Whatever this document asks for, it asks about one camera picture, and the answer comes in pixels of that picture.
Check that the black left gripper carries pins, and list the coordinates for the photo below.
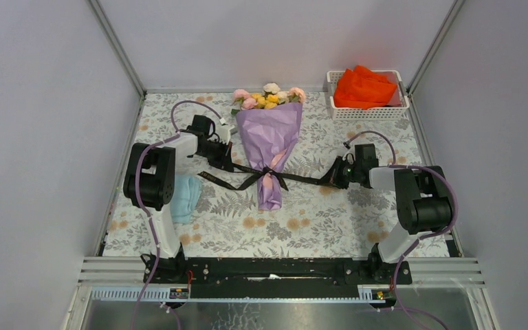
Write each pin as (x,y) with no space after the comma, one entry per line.
(223,155)

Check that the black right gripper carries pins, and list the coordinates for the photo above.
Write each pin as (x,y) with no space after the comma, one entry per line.
(335,172)

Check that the black printed ribbon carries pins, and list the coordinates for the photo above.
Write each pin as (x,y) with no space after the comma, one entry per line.
(267,176)

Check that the pink purple wrapping paper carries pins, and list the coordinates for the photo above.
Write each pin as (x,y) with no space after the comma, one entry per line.
(268,137)

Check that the pink fake flower stem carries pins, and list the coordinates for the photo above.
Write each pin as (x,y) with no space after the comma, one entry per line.
(242,100)
(296,94)

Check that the yellow fake flower stem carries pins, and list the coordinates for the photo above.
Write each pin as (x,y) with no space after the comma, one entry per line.
(267,101)

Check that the white fake flower stem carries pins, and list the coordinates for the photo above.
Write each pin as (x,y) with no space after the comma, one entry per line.
(271,88)

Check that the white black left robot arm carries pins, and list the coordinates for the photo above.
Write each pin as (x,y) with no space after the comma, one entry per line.
(149,181)

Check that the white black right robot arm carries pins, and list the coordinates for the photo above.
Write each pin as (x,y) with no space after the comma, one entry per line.
(424,200)

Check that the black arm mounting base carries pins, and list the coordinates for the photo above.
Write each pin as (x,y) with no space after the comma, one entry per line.
(274,277)

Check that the floral patterned table mat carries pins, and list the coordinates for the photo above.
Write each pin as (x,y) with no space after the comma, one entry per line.
(314,221)

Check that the light blue towel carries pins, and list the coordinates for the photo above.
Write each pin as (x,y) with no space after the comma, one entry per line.
(186,194)

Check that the white perforated plastic basket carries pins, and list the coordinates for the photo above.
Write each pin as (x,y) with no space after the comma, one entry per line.
(395,109)

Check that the orange cloth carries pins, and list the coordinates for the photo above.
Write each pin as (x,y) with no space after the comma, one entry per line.
(363,89)

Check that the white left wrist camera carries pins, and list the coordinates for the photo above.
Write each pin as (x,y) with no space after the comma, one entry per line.
(225,131)

